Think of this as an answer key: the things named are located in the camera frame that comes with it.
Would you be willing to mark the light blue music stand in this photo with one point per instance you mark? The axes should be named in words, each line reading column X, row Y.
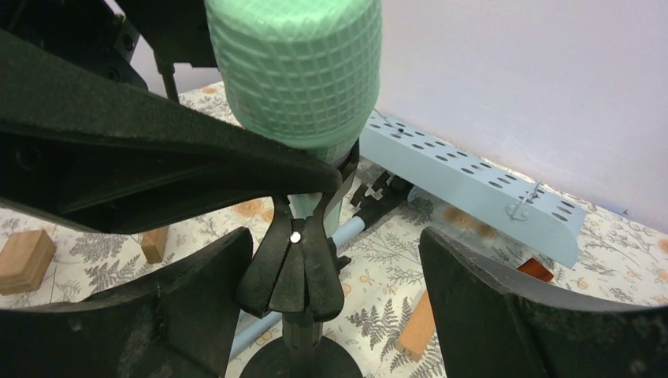
column 416, row 164

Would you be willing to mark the floral tablecloth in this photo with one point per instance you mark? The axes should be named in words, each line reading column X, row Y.
column 380, row 268

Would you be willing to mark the light wooden block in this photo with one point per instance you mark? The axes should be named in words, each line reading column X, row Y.
column 25, row 258
column 419, row 329
column 153, row 244

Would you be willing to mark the light wooden block right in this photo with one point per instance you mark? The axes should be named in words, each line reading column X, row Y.
column 419, row 329

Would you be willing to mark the dark red wooden block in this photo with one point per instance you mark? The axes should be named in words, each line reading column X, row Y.
column 535, row 269

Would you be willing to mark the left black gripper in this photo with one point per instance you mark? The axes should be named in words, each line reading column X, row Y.
column 99, row 156

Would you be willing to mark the black microphone stand front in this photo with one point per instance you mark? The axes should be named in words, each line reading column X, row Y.
column 294, row 272

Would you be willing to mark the light wooden block centre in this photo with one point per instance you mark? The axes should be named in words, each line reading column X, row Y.
column 153, row 244

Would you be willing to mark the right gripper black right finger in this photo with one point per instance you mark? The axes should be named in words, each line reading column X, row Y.
column 495, row 321

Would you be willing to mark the green toy microphone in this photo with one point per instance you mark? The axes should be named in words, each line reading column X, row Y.
column 304, row 73

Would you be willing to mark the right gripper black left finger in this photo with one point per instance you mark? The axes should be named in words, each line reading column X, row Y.
column 178, row 321

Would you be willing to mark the light wooden block near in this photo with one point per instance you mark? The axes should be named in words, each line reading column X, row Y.
column 25, row 258

